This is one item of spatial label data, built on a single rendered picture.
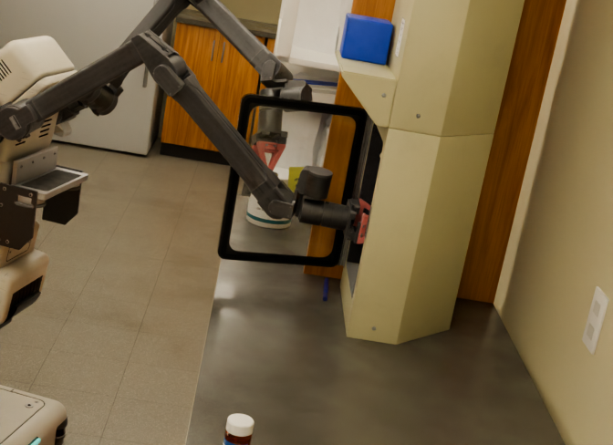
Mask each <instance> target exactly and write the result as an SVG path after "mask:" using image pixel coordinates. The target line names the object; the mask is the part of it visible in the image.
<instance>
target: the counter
mask: <svg viewBox="0 0 613 445"><path fill-rule="evenodd" d="M325 278H326V277H325V276H320V275H314V274H304V266H303V265H298V264H274V263H261V262H248V261H236V260H224V259H222V258H221V262H220V267H219V272H218V276H217V282H216V287H215V291H214V296H213V304H212V310H211V314H210V319H209V324H208V328H207V333H206V338H205V343H204V348H203V356H202V362H201V366H200V371H199V376H198V380H197V385H196V390H195V395H194V400H193V404H192V414H191V418H190V423H189V428H188V432H187V437H186V442H185V445H223V439H224V434H225V430H226V423H227V419H228V417H229V416H230V415H233V414H245V415H247V416H249V417H251V418H252V419H253V420H254V422H255V424H254V428H253V433H252V439H251V444H250V445H566V444H565V443H564V441H563V439H562V437H561V435H560V433H559V431H558V429H557V427H556V424H555V423H554V421H553V419H552V417H551V415H550V413H549V412H548V410H547V408H546V406H545V403H544V401H543V400H542V398H541V396H540V394H539V392H538V390H537V388H536V386H535V383H534V381H533V380H532V378H531V377H530V375H529V373H528V371H527V369H526V367H525V364H524V362H523V360H522V359H521V357H520V355H519V353H518V351H517V349H516V347H515V345H514V342H513V341H512V339H511V337H510V336H509V334H508V332H507V330H506V328H505V326H504V323H503V321H502V319H501V317H500V316H499V314H498V312H497V310H496V308H495V306H494V304H492V303H486V302H481V301H475V300H469V299H463V298H458V297H456V301H455V306H454V309H453V314H452V321H451V325H450V329H449V330H446V331H442V332H440V333H436V334H433V335H429V336H424V337H421V338H417V339H414V340H411V341H407V342H404V343H400V344H397V345H393V344H387V343H381V342H376V341H369V340H364V339H357V338H352V337H347V333H346V327H345V319H344V313H343V305H342V299H341V292H340V281H341V279H337V278H332V277H328V279H329V282H328V294H327V301H326V302H325V301H323V292H324V281H325Z"/></svg>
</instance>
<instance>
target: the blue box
mask: <svg viewBox="0 0 613 445"><path fill-rule="evenodd" d="M392 30H393V24H392V23H391V22H390V21H389V20H386V19H380V18H376V17H370V16H361V15H355V14H350V13H347V14H346V19H345V24H344V29H343V34H342V39H341V44H340V49H339V52H340V55H341V56H342V57H343V58H348V59H353V60H358V61H364V62H369V63H374V64H380V65H386V62H387V57H388V53H389V48H390V40H391V35H392Z"/></svg>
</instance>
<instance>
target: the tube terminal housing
mask: <svg viewBox="0 0 613 445"><path fill-rule="evenodd" d="M524 2H525V0H396V2H395V6H394V11H393V16H392V20H391V23H392V24H393V30H392V35H391V40H390V48H389V53H388V57H387V62H386V63H387V65H388V67H389V68H390V70H391V72H392V74H393V75H394V77H395V78H396V79H397V81H398V83H397V87H396V92H395V97H394V101H393V106H392V111H391V115H390V124H389V126H388V127H387V128H384V127H380V126H378V125H377V128H378V130H379V134H380V136H381V138H382V141H383V147H382V152H381V157H380V162H379V170H378V175H377V179H376V184H375V189H374V193H373V198H372V203H371V207H372V210H371V215H370V219H369V228H368V232H367V237H366V240H365V239H364V243H363V248H362V253H361V257H360V262H359V267H358V275H357V280H356V284H355V289H354V294H353V298H352V299H351V293H350V288H349V281H348V271H347V263H348V262H347V259H346V263H345V268H344V267H343V272H342V276H341V281H340V292H341V299H342V305H343V313H344V319H345V327H346V333H347V337H352V338H357V339H364V340H369V341H376V342H381V343H387V344H393V345H397V344H400V343H404V342H407V341H411V340H414V339H417V338H421V337H424V336H429V335H433V334H436V333H440V332H442V331H446V330H449V329H450V325H451V321H452V314H453V309H454V306H455V301H456V297H457V294H458V289H459V285H460V282H461V277H462V270H463V266H464V262H465V258H466V254H467V250H468V246H469V242H470V238H471V233H472V229H473V222H474V218H475V214H476V210H477V206H478V202H479V198H480V194H481V190H482V186H483V179H484V174H485V171H486V166H487V162H488V159H489V154H490V150H491V147H492V142H493V138H494V131H495V126H496V122H497V119H498V114H499V110H500V107H501V102H502V98H503V94H504V87H505V83H506V79H507V75H508V71H509V67H510V63H511V58H512V54H513V51H514V43H515V40H516V35H517V31H518V27H519V23H520V19H521V15H522V11H523V7H524ZM402 18H404V19H405V25H404V29H403V34H402V39H401V43H400V52H399V56H398V57H396V55H395V52H396V47H397V43H398V38H399V33H400V25H401V19H402Z"/></svg>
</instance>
